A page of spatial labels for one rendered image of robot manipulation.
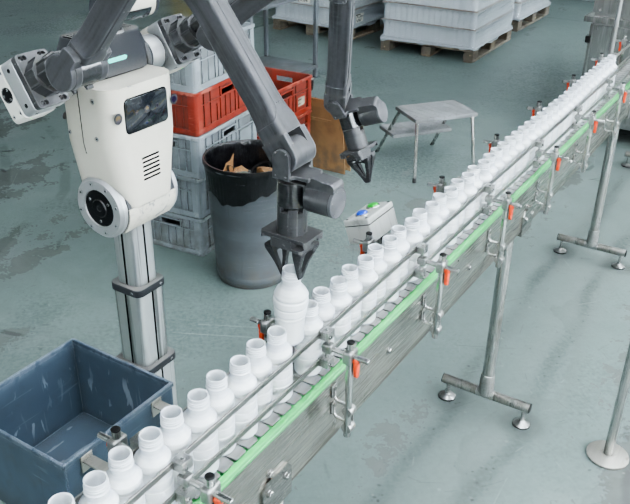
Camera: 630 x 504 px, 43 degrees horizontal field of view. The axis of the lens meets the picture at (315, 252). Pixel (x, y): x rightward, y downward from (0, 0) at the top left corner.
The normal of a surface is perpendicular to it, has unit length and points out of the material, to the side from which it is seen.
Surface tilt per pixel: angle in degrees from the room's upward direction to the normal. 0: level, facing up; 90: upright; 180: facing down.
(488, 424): 0
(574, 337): 0
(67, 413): 90
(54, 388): 90
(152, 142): 90
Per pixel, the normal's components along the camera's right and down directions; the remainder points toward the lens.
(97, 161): -0.53, 0.55
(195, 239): -0.45, 0.41
